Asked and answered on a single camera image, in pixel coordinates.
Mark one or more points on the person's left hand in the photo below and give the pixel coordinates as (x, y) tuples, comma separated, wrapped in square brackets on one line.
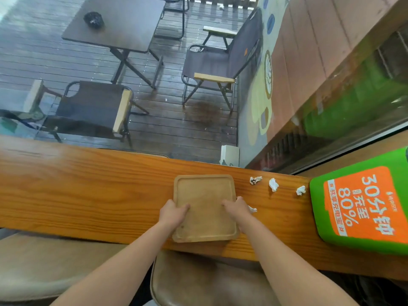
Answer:
[(172, 215)]

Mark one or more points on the person's right hand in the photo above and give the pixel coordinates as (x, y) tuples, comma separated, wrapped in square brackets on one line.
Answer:
[(242, 215)]

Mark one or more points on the large tissue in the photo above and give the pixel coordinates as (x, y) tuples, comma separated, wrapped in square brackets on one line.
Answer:
[(253, 209)]

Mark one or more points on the dark-spotted tissue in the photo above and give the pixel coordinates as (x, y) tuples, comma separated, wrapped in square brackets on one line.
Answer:
[(255, 180)]

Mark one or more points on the small white tissue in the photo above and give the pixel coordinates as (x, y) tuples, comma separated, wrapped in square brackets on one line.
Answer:
[(273, 184)]

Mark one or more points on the person's left forearm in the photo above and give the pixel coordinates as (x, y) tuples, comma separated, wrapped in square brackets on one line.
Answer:
[(111, 270)]

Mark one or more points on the person's right forearm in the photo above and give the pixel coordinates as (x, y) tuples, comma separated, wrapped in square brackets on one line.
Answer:
[(293, 267)]

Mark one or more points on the small white outdoor box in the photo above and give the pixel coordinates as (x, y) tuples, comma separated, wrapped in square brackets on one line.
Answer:
[(229, 156)]

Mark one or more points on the brown leather stool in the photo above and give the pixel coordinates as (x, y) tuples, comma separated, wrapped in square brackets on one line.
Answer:
[(47, 267), (207, 283)]

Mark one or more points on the orange wooden table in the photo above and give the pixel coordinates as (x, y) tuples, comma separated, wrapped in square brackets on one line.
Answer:
[(79, 188)]

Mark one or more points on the green black charging station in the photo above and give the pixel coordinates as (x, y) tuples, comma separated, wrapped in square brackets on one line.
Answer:
[(360, 203)]

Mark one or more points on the black folding armchair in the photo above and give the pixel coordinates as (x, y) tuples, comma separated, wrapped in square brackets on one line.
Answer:
[(92, 108), (178, 15), (210, 60)]

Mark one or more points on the dark outdoor folding table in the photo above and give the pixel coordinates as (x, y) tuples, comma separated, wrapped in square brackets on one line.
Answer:
[(121, 22)]

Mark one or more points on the black ashtray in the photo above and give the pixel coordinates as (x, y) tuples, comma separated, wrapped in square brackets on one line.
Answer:
[(94, 20)]

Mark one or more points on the dark wooden picket fence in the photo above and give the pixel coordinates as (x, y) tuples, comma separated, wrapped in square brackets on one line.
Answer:
[(223, 1)]

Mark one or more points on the wooden window frame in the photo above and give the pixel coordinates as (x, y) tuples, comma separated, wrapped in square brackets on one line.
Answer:
[(366, 152)]

